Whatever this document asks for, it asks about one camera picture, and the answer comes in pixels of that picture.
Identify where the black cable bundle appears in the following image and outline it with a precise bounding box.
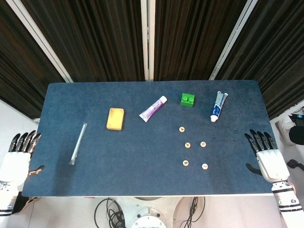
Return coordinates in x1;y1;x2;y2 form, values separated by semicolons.
94;197;128;228

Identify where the yellow sponge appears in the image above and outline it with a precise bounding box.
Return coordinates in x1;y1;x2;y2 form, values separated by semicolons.
105;107;125;131

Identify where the black device with blue light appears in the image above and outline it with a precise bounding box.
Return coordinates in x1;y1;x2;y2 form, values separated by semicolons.
288;113;304;127

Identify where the blue fabric table mat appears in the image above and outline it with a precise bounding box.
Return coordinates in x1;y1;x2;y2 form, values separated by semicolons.
21;80;291;197

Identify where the black fabric bundle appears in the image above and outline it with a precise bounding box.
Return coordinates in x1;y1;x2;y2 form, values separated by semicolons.
10;191;42;216

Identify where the blue white toothpaste tube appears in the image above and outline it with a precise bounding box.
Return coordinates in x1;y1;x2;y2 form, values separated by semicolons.
210;91;228;123

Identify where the dark pleated curtain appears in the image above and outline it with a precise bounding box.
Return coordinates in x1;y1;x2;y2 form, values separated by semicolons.
153;0;249;82
216;0;304;121
0;0;66;119
21;0;146;83

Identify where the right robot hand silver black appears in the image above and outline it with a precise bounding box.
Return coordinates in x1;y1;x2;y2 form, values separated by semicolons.
244;129;290;183

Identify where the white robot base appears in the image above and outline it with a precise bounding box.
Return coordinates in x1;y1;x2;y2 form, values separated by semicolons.
114;196;183;228

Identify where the white frame post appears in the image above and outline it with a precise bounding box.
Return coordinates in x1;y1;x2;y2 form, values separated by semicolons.
6;0;73;83
209;0;255;80
140;0;156;81

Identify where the white shoe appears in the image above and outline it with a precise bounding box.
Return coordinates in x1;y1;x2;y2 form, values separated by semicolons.
275;115;294;143

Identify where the dark trouser leg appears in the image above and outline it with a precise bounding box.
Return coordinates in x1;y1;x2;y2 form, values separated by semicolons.
289;125;304;145

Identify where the green toy brick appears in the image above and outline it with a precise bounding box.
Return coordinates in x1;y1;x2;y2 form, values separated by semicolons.
180;93;196;108

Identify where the purple toothpaste tube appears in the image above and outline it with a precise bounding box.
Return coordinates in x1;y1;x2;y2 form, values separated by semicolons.
139;95;168;123

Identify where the black chair caster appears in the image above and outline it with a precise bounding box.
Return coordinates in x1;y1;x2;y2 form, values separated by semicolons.
286;159;304;171

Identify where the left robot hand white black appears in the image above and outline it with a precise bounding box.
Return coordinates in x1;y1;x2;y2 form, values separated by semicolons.
0;130;45;185

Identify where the clear wrapped straw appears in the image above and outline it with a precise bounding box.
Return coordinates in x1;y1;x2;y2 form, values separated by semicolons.
68;122;88;166

